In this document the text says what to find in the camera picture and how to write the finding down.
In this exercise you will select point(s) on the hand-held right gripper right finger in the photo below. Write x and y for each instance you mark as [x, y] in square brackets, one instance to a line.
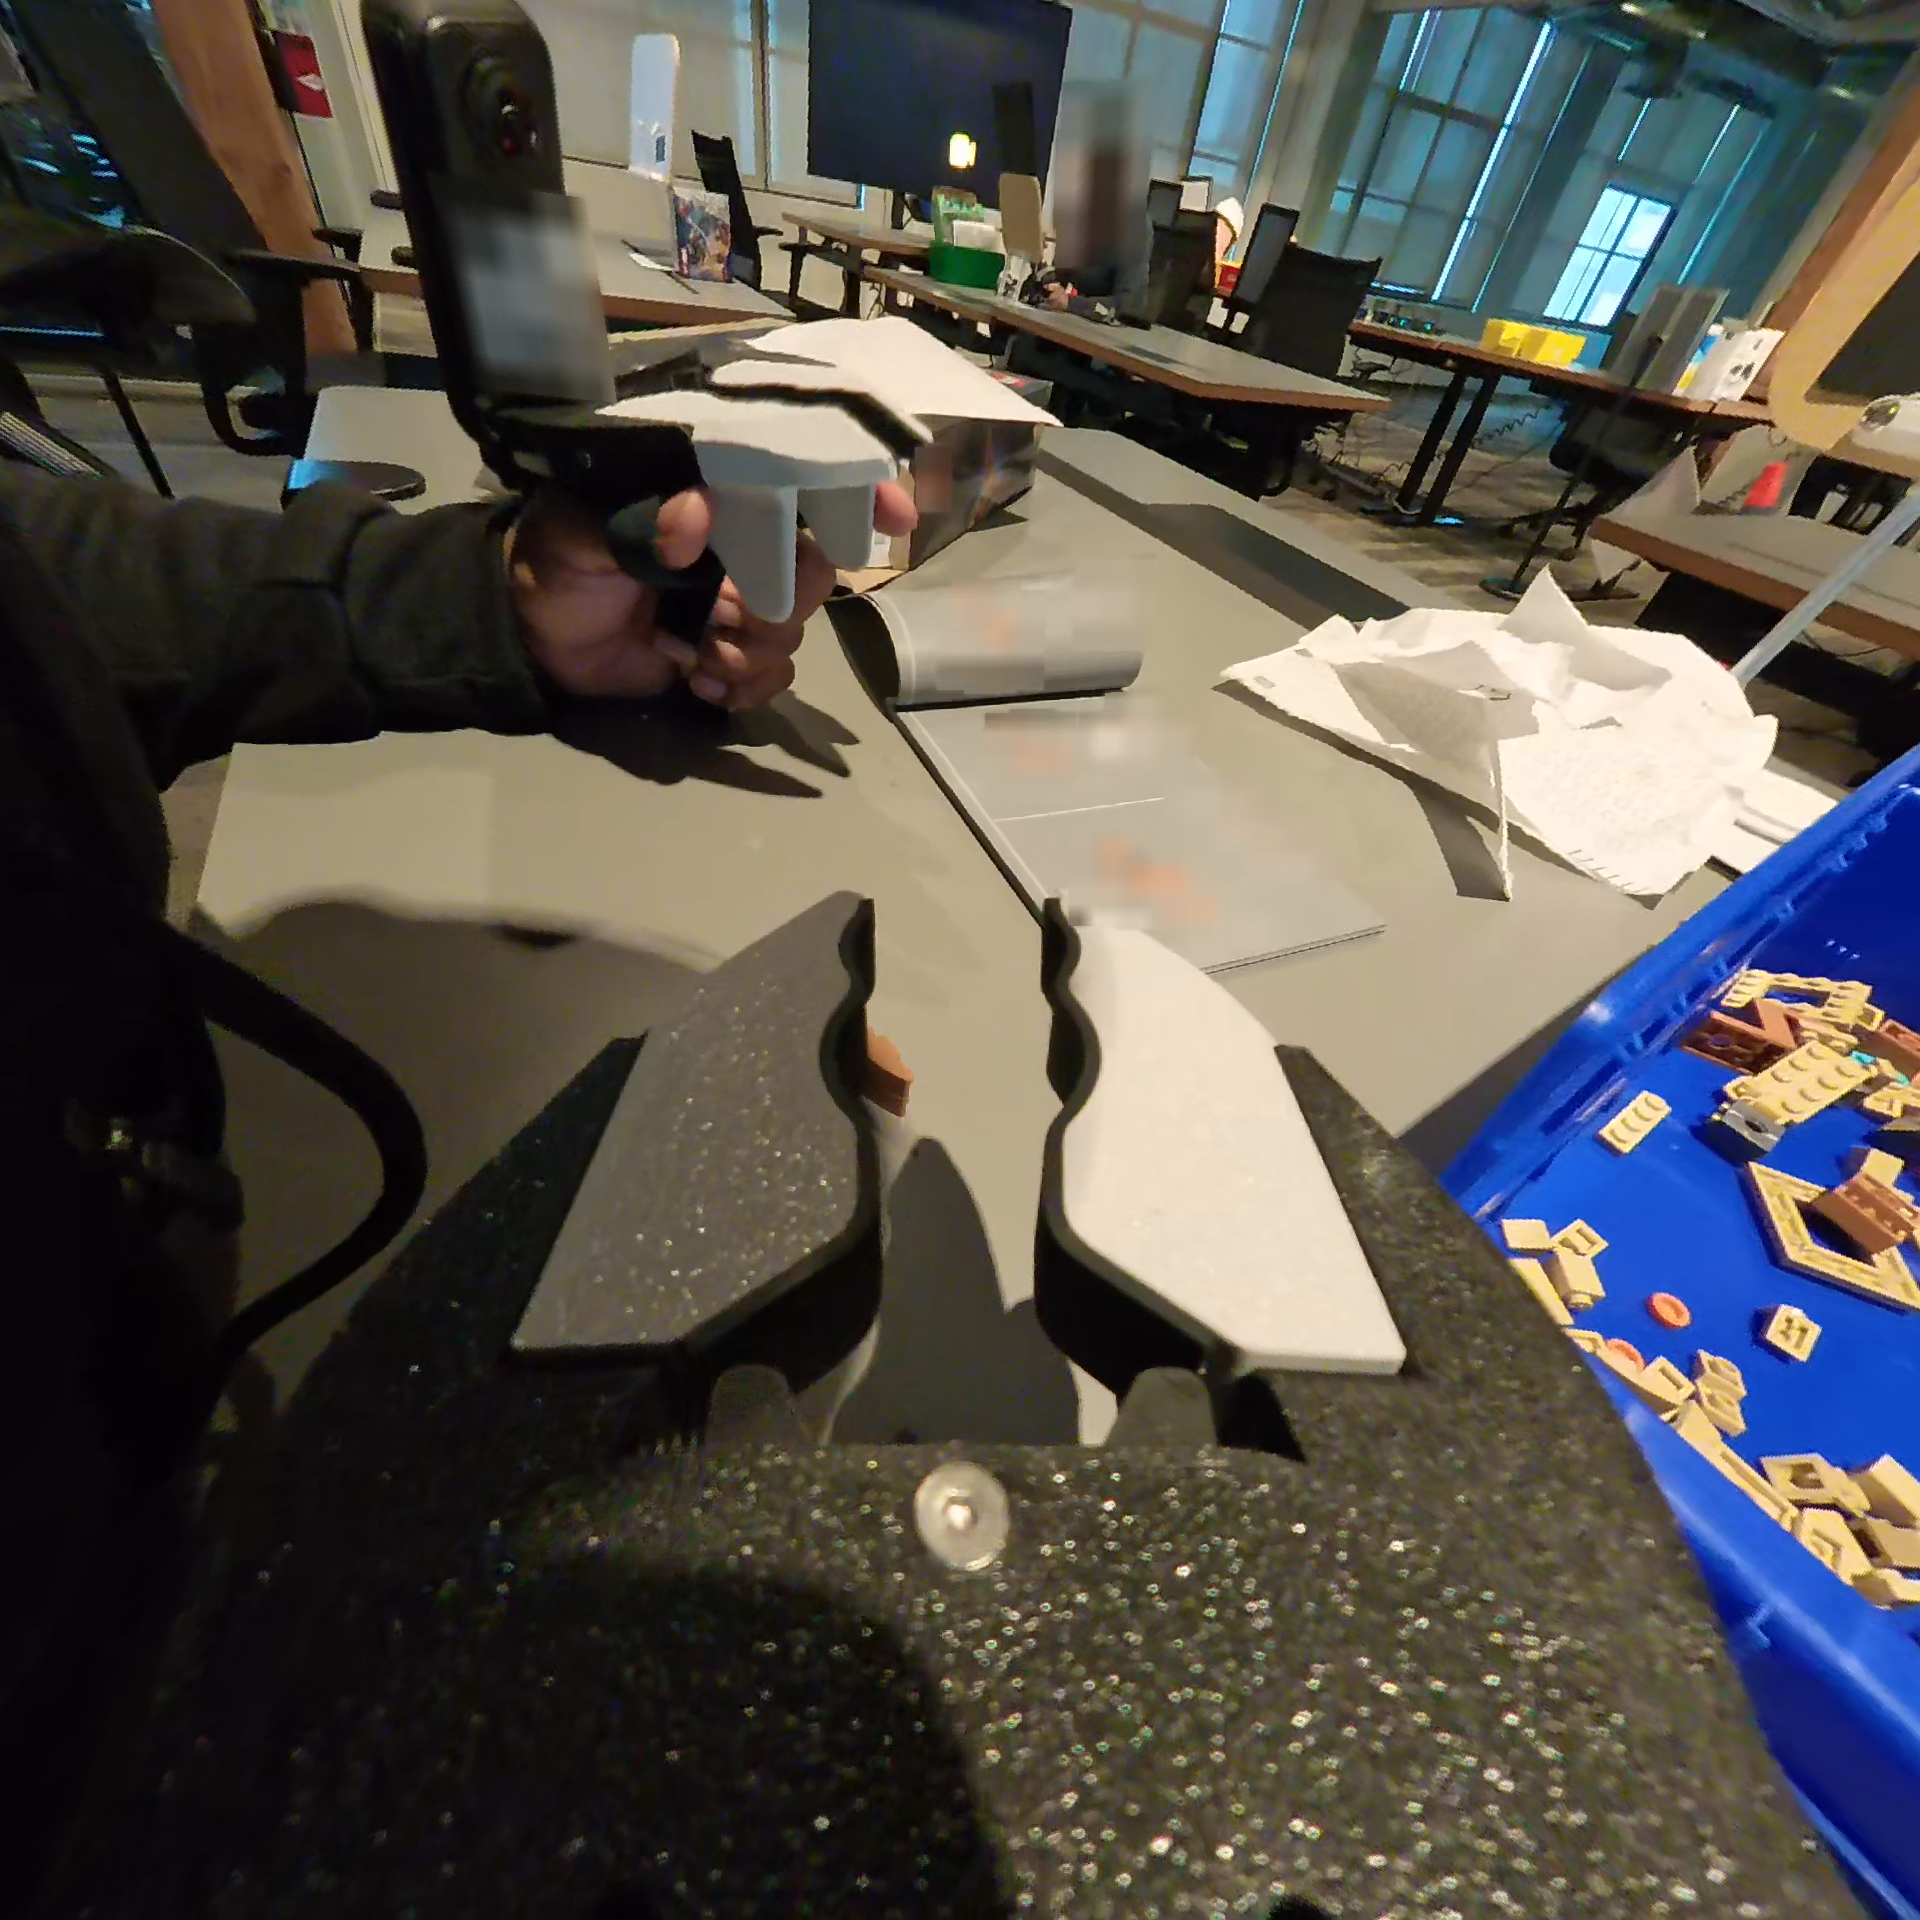
[1214, 1184]

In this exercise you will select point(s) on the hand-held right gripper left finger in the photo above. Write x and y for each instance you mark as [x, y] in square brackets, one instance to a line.
[705, 1172]

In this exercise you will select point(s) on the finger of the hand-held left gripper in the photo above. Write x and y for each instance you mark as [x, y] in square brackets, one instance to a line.
[781, 443]
[818, 376]

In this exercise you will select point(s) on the reddish brown toy brick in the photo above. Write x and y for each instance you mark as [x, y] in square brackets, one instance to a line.
[888, 1072]

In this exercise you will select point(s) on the blue plastic bin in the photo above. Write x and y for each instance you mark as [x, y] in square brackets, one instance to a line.
[1695, 1201]

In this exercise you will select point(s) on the person's left forearm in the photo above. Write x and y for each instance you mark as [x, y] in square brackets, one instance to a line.
[329, 616]

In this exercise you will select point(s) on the grey desk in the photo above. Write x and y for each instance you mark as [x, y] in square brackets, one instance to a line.
[600, 840]

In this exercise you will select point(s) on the wood edged background desk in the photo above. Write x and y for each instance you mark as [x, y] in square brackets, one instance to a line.
[1501, 368]
[1200, 359]

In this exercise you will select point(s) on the wooden background desk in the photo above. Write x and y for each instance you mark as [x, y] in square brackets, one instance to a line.
[1755, 571]

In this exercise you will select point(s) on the person's left hand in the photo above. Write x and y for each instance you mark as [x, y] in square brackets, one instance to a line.
[585, 616]

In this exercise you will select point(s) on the flat white paper sheet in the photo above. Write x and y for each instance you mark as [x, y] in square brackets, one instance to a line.
[930, 376]

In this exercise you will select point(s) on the colourful printed box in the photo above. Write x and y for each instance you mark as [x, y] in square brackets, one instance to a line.
[701, 235]

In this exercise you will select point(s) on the green box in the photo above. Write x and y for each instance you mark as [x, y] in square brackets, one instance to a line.
[967, 264]

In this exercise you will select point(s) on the black office chair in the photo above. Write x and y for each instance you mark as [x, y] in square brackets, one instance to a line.
[1306, 307]
[285, 329]
[735, 201]

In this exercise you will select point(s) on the grey instruction booklet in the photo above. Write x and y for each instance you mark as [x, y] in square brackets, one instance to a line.
[1275, 916]

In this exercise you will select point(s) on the large dark monitor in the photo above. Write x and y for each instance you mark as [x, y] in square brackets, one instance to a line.
[930, 91]

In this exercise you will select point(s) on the wooden column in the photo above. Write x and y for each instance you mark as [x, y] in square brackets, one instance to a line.
[248, 165]

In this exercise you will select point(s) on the crumpled white paper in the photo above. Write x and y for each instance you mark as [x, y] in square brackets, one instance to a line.
[1575, 734]

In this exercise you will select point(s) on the pile of tan toy bricks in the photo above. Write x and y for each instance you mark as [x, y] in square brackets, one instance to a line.
[1800, 1080]

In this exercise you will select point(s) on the person's black jacket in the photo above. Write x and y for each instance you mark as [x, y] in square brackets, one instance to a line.
[75, 1201]

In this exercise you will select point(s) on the yellow box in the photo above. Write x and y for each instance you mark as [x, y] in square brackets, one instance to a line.
[1529, 341]

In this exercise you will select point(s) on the large grid windows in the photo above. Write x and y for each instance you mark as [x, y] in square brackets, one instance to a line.
[1622, 255]

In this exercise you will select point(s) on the white slanted stand pole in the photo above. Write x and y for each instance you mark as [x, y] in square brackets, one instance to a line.
[1823, 587]

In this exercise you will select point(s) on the yellow edged divider panel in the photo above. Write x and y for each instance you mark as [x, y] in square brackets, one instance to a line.
[1845, 359]

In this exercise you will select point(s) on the red wall sign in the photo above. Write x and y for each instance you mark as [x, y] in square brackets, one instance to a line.
[307, 93]

